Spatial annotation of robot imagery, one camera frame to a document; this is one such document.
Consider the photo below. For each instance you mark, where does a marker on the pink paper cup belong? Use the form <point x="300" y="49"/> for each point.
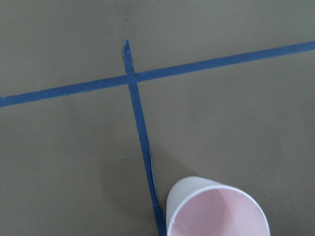
<point x="197" y="206"/>

